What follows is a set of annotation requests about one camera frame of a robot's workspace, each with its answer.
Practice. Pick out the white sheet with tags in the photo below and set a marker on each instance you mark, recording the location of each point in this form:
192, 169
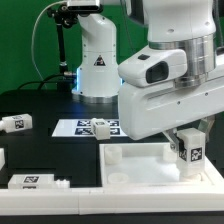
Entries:
82, 128

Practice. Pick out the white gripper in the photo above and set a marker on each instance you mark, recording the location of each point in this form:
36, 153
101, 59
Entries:
143, 114

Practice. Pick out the white block left edge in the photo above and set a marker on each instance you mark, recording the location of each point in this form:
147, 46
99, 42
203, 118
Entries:
2, 158

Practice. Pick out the white square tabletop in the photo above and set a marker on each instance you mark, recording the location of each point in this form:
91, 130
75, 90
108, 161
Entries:
148, 164

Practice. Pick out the black camera stand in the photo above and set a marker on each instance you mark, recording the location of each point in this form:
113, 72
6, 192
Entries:
64, 19

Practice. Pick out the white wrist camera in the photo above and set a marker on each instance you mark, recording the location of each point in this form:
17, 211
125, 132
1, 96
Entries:
148, 67

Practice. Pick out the white L-shaped obstacle wall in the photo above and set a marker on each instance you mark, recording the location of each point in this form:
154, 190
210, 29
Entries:
110, 201

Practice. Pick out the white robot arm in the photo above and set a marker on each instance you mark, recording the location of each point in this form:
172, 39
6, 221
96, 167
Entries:
172, 24

